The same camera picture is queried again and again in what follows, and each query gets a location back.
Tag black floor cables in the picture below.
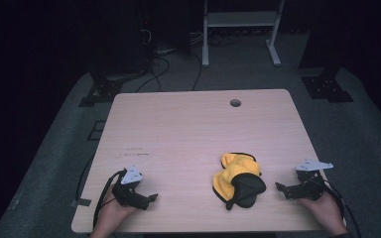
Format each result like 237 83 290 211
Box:
135 28 242 93

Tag black stand with base plate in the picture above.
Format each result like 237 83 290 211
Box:
77 49 148 108
298 0 355 104

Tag black cable beside table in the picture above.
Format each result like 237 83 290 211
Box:
74 154 95 202

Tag grey tape strip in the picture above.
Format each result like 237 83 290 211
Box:
70 197 92 208

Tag person's right hand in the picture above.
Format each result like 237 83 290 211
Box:
299 191 347 237

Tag person's left hand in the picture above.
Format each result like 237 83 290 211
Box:
90 194 139 238

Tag left hand-held gripper black cable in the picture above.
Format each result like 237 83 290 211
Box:
92 169 127 230

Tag white metal table frame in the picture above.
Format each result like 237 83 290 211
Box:
201 0 286 68

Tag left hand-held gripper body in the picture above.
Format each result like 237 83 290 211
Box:
111 165 151 211

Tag yellow and black cloth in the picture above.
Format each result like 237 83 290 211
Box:
211 152 268 211

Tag right hand-held gripper black cable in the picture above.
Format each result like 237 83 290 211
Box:
319 178 362 238

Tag hand-held gripper black cable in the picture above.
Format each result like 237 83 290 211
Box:
319 178 362 238
92 169 127 230

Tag dark floor socket box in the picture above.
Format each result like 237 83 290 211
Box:
86 120 107 142

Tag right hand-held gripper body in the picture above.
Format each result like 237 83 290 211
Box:
284 159 334 202

